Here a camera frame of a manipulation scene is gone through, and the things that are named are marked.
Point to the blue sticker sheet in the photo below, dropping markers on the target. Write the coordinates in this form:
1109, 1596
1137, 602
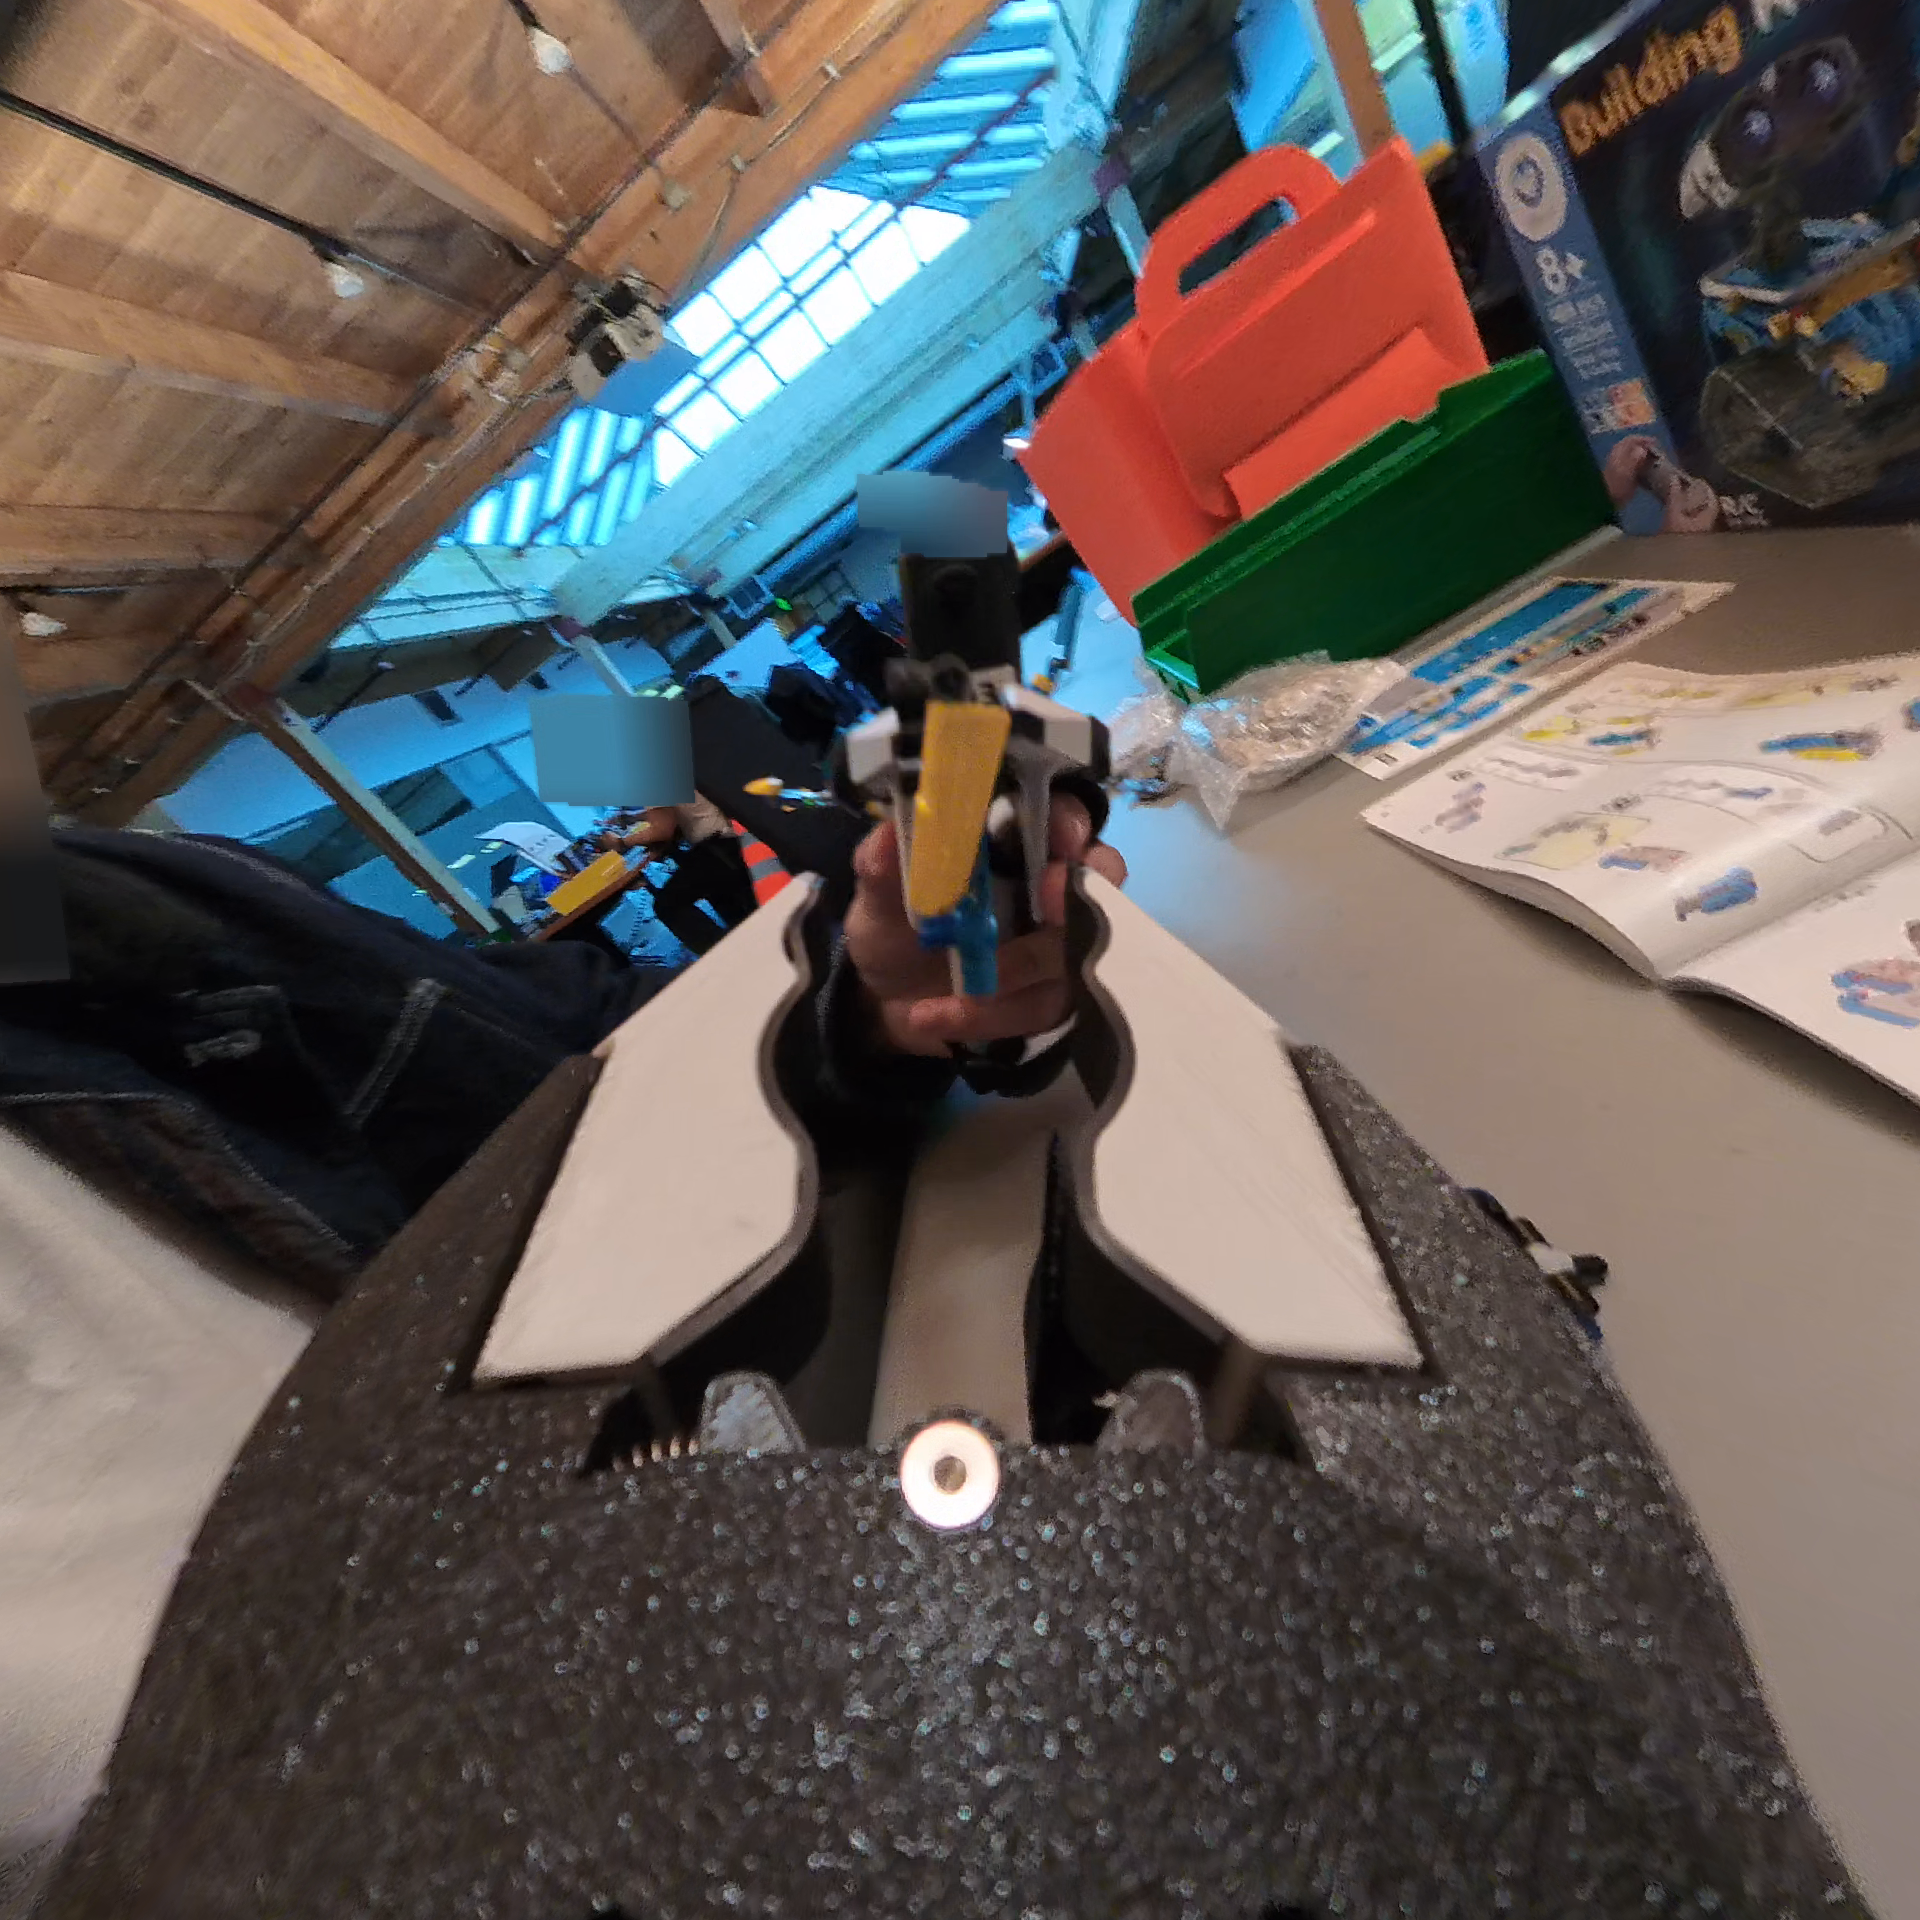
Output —
1514, 645

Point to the white garment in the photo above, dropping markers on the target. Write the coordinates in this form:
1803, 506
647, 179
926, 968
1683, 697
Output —
90, 1425

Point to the blue yellow brick assembly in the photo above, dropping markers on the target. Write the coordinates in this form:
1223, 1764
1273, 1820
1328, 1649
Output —
961, 781

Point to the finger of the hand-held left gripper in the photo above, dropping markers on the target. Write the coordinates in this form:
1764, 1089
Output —
1064, 738
870, 764

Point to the crumpled clear plastic bag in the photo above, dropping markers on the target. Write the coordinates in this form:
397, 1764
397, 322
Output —
1275, 735
1148, 751

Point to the orange plastic bin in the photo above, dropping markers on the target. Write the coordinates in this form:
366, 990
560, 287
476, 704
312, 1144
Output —
1275, 375

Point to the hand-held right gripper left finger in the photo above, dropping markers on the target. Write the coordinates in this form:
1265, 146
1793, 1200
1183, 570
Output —
661, 1185

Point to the dark blue toy set box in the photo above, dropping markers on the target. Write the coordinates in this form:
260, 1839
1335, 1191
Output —
1724, 271

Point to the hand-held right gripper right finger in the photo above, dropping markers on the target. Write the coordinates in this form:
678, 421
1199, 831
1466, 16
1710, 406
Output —
1244, 1185

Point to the green plastic bin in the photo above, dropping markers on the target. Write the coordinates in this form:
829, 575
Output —
1351, 525

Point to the dark denim jacket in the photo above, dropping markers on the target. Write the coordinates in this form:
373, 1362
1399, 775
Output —
151, 1155

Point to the open instruction booklet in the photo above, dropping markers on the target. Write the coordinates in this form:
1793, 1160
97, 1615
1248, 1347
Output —
1651, 840

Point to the orange traffic cone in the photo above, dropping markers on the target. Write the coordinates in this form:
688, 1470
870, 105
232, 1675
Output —
768, 870

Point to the person's left hand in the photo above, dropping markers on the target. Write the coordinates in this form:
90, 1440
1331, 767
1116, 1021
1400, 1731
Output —
914, 990

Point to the black blue gear brick assembly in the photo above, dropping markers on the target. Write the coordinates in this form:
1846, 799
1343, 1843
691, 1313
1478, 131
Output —
1545, 1244

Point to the person's left forearm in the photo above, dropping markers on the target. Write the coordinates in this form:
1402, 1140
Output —
300, 960

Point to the small ceiling mounted device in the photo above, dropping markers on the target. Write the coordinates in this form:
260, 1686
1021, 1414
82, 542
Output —
615, 330

